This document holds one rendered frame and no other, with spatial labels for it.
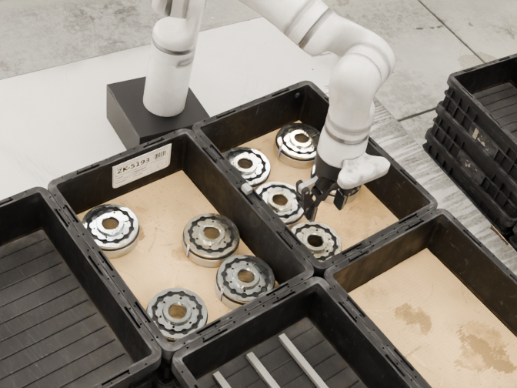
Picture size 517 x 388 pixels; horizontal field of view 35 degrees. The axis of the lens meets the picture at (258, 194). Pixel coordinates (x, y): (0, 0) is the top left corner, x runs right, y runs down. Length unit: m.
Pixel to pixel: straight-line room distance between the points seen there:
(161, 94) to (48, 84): 0.35
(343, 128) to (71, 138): 0.80
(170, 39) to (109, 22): 1.69
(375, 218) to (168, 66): 0.52
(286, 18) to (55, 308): 0.62
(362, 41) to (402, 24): 2.41
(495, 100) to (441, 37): 1.09
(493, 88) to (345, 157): 1.37
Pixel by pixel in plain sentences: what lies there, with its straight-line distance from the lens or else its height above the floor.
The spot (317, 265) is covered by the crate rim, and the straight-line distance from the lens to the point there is 1.39.
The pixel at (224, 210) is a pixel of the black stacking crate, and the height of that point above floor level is 0.85.
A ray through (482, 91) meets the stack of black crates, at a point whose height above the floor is 0.49.
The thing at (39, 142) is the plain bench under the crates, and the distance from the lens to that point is 1.86.
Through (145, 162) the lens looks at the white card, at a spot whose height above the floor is 0.89.
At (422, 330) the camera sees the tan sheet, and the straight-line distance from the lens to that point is 1.49.
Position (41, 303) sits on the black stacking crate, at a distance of 1.43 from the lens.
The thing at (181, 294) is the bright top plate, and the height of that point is 0.86.
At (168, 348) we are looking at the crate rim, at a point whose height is 0.93.
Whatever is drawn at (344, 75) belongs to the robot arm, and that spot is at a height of 1.30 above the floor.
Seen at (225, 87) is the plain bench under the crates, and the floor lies 0.70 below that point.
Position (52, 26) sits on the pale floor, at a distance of 3.31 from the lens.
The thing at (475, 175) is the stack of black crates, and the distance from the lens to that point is 2.44.
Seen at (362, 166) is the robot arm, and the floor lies 1.14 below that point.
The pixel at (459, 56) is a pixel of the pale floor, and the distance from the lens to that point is 3.53.
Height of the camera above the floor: 2.02
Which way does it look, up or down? 48 degrees down
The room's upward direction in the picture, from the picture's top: 12 degrees clockwise
